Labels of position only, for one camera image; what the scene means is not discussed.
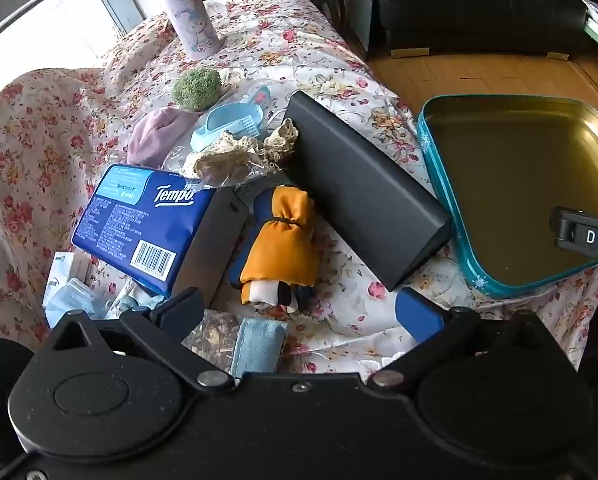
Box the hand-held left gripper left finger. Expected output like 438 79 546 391
44 287 235 392

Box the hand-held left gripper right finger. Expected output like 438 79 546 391
369 287 574 391

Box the black sofa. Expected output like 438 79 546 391
351 0 598 58

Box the pink knitted cloth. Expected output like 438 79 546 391
126 107 202 168

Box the green curly scrubber ball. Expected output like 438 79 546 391
172 66 224 111

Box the floral printed tablecloth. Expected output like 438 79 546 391
0 0 598 376

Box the grey cabinet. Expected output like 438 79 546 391
346 0 380 53

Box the blue tissue pack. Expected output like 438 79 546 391
70 162 250 308

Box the teal tin box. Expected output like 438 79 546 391
416 94 598 302

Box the white tissue packet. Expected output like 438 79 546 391
46 251 94 292

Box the light blue folded cloth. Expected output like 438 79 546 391
229 316 289 378

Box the clear dried flower packet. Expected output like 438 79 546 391
181 309 242 373

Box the orange and blue plush doll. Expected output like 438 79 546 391
229 185 321 315

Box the long black box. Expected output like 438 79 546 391
281 90 454 292

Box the bagged cream crochet lace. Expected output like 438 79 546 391
161 117 300 188

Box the purple cartoon water bottle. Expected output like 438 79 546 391
149 0 221 61

